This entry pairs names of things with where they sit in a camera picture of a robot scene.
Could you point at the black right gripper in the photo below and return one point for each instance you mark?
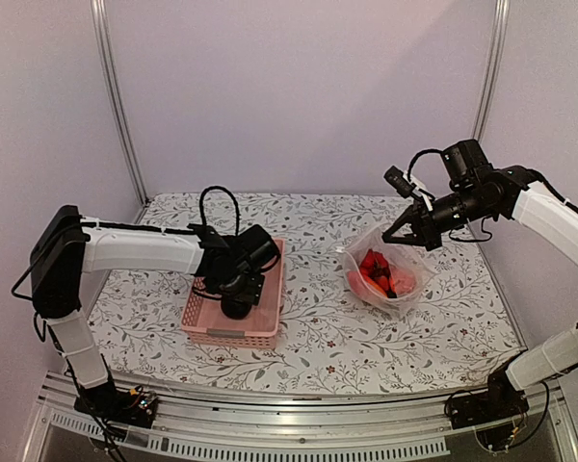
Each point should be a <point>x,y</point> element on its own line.
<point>425,233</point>

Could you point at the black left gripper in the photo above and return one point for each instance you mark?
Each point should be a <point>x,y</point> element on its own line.
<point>250,295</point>

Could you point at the pink plastic basket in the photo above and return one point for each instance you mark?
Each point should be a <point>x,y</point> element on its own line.
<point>204,322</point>

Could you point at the clear zip top bag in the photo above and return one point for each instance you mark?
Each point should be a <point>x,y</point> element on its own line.
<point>399,257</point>

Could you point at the red cherry tomato bunch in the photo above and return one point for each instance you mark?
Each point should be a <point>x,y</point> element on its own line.
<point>402,283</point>

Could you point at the red orange chili pepper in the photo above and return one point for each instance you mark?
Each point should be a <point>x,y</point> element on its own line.
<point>379,290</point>

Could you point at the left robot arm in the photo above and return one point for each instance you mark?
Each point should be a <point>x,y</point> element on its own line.
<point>231,267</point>

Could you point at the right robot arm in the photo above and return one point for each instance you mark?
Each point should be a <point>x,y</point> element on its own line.
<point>479,190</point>

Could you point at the floral tablecloth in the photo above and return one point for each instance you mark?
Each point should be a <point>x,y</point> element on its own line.
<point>329,342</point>

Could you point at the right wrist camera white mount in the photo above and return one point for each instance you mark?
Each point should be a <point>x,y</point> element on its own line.
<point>406,188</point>

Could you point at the aluminium front rail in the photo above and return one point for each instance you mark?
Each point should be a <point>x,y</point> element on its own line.
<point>199,423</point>

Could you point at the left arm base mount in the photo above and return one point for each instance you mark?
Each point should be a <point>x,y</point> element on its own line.
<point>136,407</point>

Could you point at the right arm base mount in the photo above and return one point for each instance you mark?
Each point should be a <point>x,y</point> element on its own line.
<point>498,401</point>

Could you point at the right aluminium frame post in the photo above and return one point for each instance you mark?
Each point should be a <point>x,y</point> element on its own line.
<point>493,64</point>

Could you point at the aluminium frame post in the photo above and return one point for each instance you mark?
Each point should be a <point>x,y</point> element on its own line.
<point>493,64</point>
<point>101,27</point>

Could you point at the left aluminium frame post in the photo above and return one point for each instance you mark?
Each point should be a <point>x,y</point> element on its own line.
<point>101,27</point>

